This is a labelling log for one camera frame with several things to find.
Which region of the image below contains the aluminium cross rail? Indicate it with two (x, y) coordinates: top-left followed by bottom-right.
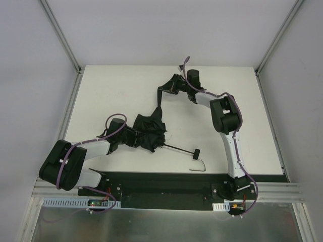
(258, 183), (305, 203)

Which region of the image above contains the left circuit board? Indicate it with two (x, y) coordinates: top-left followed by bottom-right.
(88, 199), (109, 207)

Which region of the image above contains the left aluminium frame post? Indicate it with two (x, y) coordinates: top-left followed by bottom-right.
(38, 0), (82, 74)

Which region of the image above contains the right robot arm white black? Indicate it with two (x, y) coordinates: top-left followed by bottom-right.
(157, 69), (250, 201)

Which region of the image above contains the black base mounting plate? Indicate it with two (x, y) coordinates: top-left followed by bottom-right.
(75, 170), (290, 210)

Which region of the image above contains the aluminium frame post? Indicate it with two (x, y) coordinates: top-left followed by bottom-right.
(255, 0), (306, 76)
(38, 0), (82, 74)

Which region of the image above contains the black folding umbrella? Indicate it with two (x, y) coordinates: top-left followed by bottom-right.
(133, 87), (206, 172)

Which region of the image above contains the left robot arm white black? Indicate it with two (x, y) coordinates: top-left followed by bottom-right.
(38, 118), (137, 191)

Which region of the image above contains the right white cable duct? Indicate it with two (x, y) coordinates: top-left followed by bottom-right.
(212, 202), (236, 212)

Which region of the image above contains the circuit board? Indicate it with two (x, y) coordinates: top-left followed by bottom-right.
(88, 199), (109, 207)
(230, 203), (246, 210)

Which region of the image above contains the left white cable duct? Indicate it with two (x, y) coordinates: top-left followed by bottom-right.
(43, 198), (121, 209)

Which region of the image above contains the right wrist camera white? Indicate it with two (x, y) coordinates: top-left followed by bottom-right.
(178, 64), (185, 72)

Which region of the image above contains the white cable duct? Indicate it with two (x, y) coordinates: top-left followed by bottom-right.
(43, 198), (121, 209)
(212, 202), (236, 212)

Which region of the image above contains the right circuit board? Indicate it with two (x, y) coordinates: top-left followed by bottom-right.
(230, 203), (246, 210)

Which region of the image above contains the right aluminium frame post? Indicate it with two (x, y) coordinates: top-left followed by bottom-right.
(255, 0), (306, 76)

